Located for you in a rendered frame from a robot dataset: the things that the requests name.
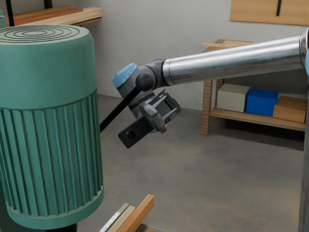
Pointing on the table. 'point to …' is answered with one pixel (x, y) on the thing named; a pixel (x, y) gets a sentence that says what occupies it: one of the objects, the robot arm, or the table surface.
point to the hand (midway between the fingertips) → (154, 116)
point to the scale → (110, 222)
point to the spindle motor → (49, 125)
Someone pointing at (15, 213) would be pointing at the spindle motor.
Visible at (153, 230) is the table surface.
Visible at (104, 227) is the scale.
